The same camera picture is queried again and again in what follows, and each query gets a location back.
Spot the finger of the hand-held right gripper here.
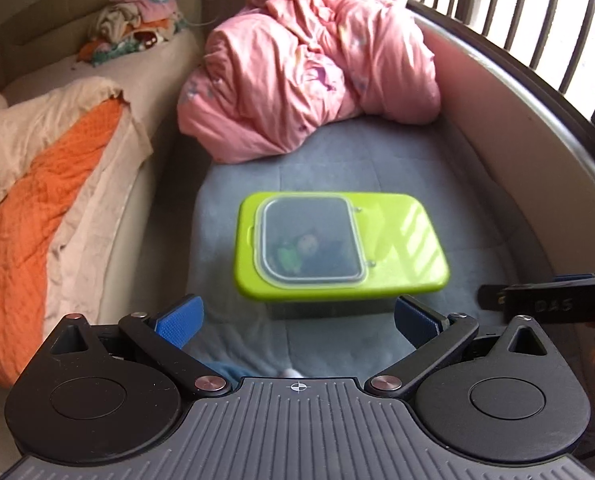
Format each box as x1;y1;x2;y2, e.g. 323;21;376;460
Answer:
479;270;595;324

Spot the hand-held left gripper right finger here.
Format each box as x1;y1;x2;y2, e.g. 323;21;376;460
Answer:
366;296;553;400

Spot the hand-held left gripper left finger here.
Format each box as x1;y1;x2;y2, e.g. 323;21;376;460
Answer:
50;294;233;399

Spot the green box lid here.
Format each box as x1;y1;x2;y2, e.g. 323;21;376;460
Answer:
233;190;451;304

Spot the grey transparent storage box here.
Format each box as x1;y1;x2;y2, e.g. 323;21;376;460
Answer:
263;285;397;322

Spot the person's leg in jeans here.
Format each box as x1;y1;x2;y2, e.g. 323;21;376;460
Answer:
201;359;258;390

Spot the green knitted doll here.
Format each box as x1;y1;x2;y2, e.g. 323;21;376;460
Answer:
276;245;304;274

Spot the orange blanket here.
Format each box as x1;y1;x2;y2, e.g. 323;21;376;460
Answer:
0;97;129;388

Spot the cream bed sheet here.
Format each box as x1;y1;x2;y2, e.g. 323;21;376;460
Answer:
0;76;154;323

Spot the pink duvet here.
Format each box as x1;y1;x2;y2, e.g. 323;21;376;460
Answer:
176;0;441;165

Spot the pile of colourful clothes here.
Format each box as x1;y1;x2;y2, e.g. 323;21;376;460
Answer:
78;0;187;67

